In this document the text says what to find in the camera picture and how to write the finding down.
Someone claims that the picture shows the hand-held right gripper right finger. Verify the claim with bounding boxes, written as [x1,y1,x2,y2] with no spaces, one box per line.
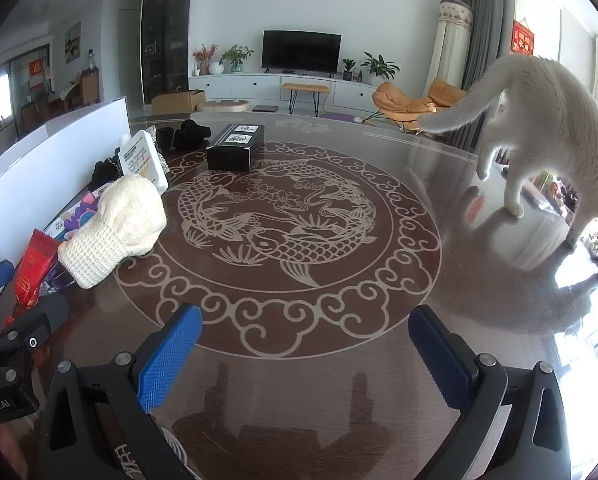
[408,304,572,480]

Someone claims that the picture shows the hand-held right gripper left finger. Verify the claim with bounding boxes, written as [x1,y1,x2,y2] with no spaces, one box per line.
[38,304,203,480]

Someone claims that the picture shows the red snack packet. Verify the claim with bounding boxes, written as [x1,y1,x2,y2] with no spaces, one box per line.
[4,229,62,326]

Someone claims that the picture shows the brown fish-patterned round desktop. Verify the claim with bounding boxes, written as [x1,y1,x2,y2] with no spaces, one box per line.
[0,110,598,480]

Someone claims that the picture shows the person's left hand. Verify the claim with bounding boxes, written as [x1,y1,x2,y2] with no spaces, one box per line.
[0,417,34,480]

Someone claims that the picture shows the blue white long carton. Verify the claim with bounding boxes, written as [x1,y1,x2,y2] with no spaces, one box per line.
[46,182,122,241]

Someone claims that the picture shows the cream knitted glove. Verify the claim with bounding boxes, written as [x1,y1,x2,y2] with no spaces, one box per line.
[58,175,168,290]

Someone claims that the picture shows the white panel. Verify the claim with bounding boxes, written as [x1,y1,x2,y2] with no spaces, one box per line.
[0,97,131,273]

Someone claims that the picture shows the black cloth with white trim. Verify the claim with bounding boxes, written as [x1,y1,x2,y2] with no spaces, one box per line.
[91,149,126,186]

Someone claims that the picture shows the white plastic bottle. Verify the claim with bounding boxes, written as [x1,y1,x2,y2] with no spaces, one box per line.
[118,130,170,195]

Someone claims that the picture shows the black box with white labels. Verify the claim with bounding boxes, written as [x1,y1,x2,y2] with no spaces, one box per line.
[206,123,266,172]

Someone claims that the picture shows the red window sign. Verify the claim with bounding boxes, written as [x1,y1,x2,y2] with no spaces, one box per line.
[29,58,47,92]

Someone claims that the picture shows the wooden sideboard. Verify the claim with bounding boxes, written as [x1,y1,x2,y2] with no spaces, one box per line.
[79,67,102,108]

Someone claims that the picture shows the black fluffy scrunchie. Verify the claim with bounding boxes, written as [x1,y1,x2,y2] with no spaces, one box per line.
[173,120,213,150]

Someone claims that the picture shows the cardboard box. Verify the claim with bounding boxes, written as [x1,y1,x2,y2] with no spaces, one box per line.
[151,89,206,115]

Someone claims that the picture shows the round wooden low stool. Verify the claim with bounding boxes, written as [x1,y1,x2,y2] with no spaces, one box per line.
[198,100,252,114]

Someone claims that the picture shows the orange lounge chair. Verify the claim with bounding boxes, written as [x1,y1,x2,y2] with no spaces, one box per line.
[427,78,467,108]
[371,82,437,133]

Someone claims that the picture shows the white cat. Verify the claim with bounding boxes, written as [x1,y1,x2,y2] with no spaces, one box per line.
[418,55,598,286]

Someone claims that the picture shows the white television cabinet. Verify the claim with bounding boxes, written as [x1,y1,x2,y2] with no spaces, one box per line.
[189,72,380,116]

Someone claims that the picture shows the red flowers in vase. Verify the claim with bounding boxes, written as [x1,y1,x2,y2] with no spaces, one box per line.
[192,44,216,76]

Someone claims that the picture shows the orange bench with black legs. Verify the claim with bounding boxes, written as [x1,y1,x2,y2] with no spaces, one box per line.
[282,83,331,116]

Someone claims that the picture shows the dark tall display cabinet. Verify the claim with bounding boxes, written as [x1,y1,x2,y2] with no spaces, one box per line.
[141,0,196,106]

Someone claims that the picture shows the large leafy potted plant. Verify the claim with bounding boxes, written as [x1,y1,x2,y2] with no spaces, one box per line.
[360,51,400,86]

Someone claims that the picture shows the green plant in glass vase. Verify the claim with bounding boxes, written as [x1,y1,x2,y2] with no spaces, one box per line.
[220,44,254,73]

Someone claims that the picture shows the cream covered standing air conditioner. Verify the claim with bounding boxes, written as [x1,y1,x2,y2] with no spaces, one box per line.
[424,0,475,96]

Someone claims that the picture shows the black flat television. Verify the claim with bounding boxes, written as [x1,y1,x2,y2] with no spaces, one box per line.
[262,30,342,72]

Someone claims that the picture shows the grey curtain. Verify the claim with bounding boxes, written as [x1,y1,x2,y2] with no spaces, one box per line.
[462,0,517,151]

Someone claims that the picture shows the framed wall painting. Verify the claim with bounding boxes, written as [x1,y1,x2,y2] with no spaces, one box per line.
[64,21,82,65]

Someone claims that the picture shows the red wall hanging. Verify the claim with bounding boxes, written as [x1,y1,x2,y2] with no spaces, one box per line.
[510,20,536,56]

